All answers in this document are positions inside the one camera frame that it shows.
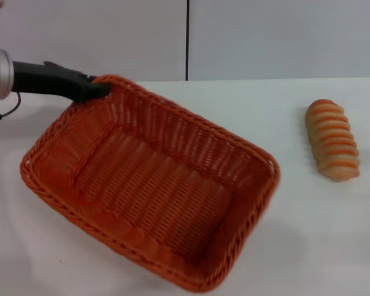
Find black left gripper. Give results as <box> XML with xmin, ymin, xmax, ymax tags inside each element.
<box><xmin>12</xmin><ymin>60</ymin><xmax>113</xmax><ymax>103</ymax></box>

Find orange woven plastic basket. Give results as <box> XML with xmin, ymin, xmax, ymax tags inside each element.
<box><xmin>19</xmin><ymin>73</ymin><xmax>281</xmax><ymax>294</ymax></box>

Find striped orange and cream bread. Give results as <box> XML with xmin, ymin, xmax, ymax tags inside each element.
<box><xmin>305</xmin><ymin>98</ymin><xmax>361</xmax><ymax>182</ymax></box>

